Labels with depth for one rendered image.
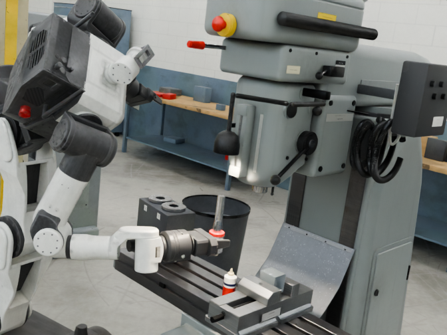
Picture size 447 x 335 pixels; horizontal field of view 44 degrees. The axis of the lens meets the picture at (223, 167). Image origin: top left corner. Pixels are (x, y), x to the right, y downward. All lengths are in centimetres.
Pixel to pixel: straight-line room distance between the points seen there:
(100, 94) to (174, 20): 694
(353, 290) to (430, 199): 406
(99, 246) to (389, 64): 113
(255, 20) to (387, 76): 69
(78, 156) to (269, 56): 57
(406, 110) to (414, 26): 451
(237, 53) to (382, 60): 56
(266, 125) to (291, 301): 56
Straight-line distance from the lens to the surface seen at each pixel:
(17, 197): 191
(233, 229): 367
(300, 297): 181
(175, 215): 201
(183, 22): 835
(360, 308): 211
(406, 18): 621
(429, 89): 168
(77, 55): 160
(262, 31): 145
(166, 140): 794
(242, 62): 160
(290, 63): 153
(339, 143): 181
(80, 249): 158
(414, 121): 167
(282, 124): 159
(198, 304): 185
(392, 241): 217
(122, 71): 155
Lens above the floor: 172
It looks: 13 degrees down
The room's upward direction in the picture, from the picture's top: 7 degrees clockwise
